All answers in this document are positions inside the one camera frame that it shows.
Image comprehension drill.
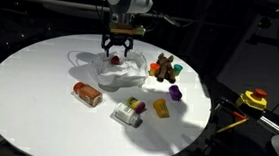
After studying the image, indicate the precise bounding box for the black camera on stand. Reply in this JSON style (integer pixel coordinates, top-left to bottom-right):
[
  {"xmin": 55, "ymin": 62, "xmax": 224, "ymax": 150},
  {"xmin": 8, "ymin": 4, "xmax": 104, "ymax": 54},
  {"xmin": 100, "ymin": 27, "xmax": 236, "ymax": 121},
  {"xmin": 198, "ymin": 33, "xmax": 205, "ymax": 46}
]
[{"xmin": 245, "ymin": 0, "xmax": 279, "ymax": 50}]

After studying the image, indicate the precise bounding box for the brown cylinder toy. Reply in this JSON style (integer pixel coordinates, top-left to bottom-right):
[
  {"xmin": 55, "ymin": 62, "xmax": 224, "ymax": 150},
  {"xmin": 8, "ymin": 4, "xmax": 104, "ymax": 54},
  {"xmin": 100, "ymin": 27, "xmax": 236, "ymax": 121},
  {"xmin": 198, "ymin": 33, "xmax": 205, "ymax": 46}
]
[{"xmin": 71, "ymin": 80, "xmax": 105, "ymax": 109}]

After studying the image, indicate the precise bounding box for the aluminium extrusion rail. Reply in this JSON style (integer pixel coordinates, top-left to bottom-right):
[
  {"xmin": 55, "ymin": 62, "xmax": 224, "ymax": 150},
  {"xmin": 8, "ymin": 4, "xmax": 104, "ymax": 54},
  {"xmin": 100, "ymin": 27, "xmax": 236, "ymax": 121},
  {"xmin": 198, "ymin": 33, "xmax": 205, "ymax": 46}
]
[{"xmin": 256, "ymin": 115, "xmax": 279, "ymax": 135}]

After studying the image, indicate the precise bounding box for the yellow pencil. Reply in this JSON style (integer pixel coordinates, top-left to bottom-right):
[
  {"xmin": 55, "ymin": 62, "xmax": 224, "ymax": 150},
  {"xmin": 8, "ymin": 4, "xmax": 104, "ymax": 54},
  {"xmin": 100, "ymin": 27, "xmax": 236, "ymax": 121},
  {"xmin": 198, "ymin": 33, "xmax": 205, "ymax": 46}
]
[{"xmin": 215, "ymin": 115, "xmax": 250, "ymax": 136}]

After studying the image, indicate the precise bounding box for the yellow lid dough tub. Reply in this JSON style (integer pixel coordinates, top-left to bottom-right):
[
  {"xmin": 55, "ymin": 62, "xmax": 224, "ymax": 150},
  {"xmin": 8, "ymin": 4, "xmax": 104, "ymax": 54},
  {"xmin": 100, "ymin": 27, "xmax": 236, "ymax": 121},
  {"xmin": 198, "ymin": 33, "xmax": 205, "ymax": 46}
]
[{"xmin": 151, "ymin": 97, "xmax": 172, "ymax": 121}]

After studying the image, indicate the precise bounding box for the teal lid dough tub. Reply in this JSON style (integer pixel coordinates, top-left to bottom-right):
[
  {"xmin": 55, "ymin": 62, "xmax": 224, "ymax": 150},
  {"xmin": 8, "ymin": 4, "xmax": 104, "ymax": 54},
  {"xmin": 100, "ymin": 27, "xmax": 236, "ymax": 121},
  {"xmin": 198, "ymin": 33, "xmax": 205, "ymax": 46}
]
[{"xmin": 172, "ymin": 63, "xmax": 185, "ymax": 76}]

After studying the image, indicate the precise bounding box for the white label bottle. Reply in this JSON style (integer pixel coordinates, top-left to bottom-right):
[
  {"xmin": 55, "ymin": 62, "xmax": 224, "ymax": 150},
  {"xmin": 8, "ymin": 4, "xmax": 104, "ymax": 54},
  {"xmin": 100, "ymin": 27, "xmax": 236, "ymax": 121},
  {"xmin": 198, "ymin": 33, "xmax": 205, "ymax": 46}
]
[{"xmin": 112, "ymin": 101, "xmax": 143, "ymax": 128}]

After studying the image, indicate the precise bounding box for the orange black clamp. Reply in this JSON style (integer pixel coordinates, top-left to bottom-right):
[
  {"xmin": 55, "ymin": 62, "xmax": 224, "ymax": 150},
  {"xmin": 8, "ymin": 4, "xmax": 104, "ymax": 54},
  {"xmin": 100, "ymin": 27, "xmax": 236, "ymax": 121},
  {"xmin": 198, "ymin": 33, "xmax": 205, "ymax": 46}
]
[{"xmin": 213, "ymin": 98, "xmax": 249, "ymax": 123}]

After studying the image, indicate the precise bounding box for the purple lid dough tub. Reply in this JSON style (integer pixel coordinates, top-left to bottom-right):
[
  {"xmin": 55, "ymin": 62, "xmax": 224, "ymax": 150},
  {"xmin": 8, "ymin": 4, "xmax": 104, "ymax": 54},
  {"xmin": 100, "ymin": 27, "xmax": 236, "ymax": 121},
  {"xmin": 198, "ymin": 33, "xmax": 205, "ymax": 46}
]
[{"xmin": 125, "ymin": 95, "xmax": 148, "ymax": 116}]

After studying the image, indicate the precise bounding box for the brown plush toy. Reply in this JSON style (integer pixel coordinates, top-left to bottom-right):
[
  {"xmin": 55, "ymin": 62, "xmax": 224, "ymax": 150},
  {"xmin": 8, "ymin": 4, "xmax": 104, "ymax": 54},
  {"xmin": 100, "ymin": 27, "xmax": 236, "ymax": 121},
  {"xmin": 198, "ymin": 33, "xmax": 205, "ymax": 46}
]
[{"xmin": 153, "ymin": 51, "xmax": 179, "ymax": 85}]

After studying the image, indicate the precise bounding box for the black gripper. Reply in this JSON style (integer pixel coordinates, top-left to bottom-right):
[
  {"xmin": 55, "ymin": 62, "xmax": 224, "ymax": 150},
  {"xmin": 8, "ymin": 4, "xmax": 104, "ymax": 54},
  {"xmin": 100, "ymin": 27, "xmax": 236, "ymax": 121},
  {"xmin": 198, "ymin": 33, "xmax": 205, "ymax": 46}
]
[{"xmin": 100, "ymin": 33, "xmax": 136, "ymax": 60}]

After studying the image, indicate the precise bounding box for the orange lid dough tub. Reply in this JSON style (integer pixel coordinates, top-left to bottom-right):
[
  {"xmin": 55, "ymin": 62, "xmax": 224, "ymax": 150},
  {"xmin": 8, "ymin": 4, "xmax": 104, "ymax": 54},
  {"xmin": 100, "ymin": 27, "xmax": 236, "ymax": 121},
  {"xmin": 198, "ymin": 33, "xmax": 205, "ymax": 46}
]
[{"xmin": 148, "ymin": 62, "xmax": 162, "ymax": 78}]

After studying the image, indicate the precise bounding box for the red lid dough tub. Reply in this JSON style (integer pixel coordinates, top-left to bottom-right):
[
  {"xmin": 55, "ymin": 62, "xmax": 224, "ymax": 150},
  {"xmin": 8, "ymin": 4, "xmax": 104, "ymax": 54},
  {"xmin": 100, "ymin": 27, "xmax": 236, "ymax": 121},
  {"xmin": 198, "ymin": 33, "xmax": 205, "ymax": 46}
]
[{"xmin": 109, "ymin": 55, "xmax": 123, "ymax": 67}]

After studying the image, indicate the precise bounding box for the small purple piece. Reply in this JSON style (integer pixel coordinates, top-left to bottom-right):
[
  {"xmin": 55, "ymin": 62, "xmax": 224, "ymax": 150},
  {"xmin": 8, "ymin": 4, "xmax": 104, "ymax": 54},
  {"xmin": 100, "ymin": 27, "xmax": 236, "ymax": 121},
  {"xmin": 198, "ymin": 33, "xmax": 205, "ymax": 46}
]
[{"xmin": 167, "ymin": 83, "xmax": 184, "ymax": 102}]

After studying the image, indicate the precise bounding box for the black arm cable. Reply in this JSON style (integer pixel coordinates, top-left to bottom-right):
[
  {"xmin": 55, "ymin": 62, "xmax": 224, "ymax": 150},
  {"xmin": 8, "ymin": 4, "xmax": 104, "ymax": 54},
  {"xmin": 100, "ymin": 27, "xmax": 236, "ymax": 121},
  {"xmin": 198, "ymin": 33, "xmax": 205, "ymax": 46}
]
[{"xmin": 142, "ymin": 0, "xmax": 184, "ymax": 35}]

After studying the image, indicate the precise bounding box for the yellow emergency stop button box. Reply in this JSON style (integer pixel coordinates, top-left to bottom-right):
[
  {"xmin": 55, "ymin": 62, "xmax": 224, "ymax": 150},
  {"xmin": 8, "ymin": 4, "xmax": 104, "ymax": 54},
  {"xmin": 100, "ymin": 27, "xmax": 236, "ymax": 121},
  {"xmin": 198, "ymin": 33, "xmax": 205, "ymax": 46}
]
[{"xmin": 234, "ymin": 87, "xmax": 269, "ymax": 112}]

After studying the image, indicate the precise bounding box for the metal window frame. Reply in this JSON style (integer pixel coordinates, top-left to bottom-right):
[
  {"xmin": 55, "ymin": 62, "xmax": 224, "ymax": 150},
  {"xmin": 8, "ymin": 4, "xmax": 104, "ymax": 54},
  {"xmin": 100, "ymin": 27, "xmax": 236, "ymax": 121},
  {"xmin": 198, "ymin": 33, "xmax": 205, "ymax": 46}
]
[{"xmin": 0, "ymin": 0, "xmax": 240, "ymax": 45}]

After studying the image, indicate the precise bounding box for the white plastic bag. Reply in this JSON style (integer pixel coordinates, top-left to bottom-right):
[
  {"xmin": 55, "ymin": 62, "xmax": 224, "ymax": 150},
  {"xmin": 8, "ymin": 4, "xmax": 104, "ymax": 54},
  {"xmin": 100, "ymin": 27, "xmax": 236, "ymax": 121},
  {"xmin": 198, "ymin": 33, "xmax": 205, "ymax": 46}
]
[{"xmin": 66, "ymin": 45, "xmax": 152, "ymax": 92}]

